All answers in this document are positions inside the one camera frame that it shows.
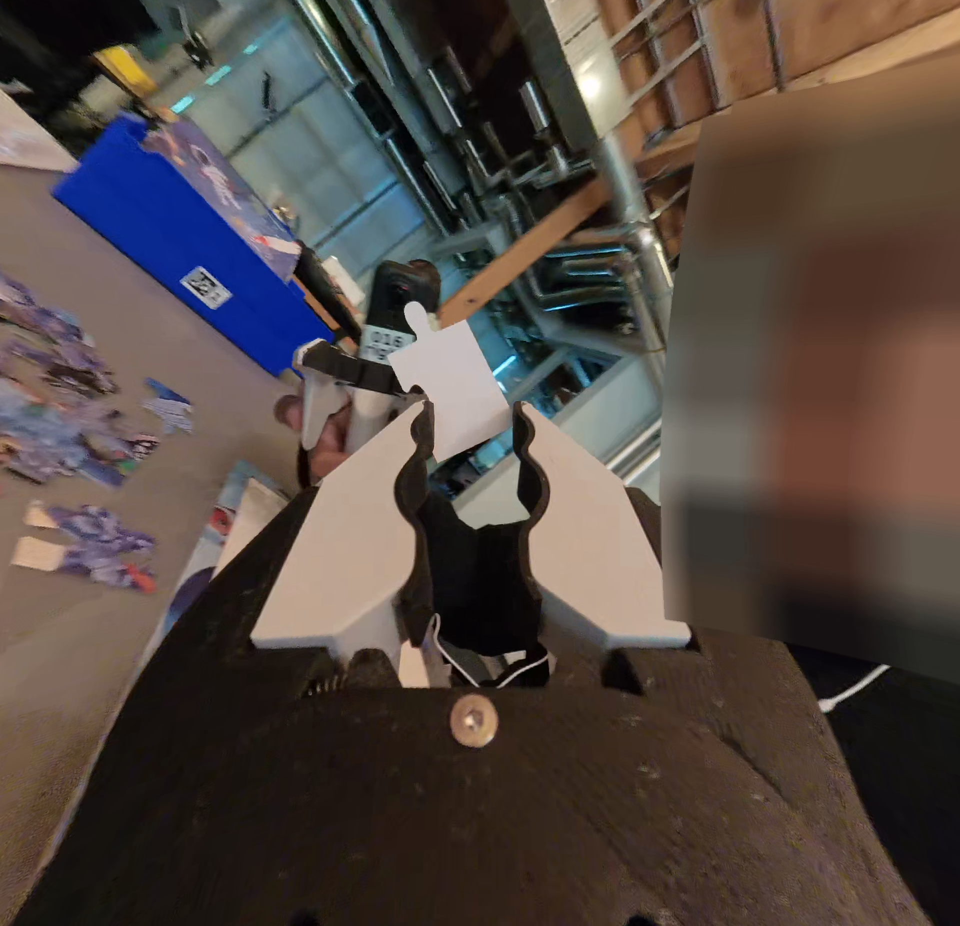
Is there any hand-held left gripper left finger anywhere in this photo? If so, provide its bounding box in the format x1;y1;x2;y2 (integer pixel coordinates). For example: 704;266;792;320
249;400;438;656

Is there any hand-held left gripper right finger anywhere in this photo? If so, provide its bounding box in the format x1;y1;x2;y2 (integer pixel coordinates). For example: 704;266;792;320
512;401;693;651

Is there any blue grey puzzle piece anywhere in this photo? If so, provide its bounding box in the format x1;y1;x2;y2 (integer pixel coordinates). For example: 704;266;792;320
386;300;513;464

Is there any colourful puzzle frame board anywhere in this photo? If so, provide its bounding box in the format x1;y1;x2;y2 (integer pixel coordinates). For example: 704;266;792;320
142;460;295;646

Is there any person's right hand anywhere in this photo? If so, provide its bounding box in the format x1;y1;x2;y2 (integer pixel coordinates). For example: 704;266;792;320
273;394;354;485

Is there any printed puzzle box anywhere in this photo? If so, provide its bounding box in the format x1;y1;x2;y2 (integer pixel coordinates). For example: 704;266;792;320
141;120;303;282

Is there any large purple orange puzzle piece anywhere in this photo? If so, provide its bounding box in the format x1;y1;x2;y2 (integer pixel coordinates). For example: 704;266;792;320
9;501;159;596

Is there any blue puzzle box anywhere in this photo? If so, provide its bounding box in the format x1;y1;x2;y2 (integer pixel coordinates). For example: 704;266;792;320
51;112;336;378

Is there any pile of jigsaw puzzle pieces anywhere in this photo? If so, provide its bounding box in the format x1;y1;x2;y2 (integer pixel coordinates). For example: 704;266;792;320
0;270;198;492

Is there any yellow bin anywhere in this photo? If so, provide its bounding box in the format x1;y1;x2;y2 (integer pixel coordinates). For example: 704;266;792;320
92;43;160;101

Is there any laminated instruction sheet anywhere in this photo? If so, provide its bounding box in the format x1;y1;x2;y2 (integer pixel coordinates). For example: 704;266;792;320
0;88;80;175

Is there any thin white cable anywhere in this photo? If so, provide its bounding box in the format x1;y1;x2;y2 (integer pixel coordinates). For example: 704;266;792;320
420;615;554;691

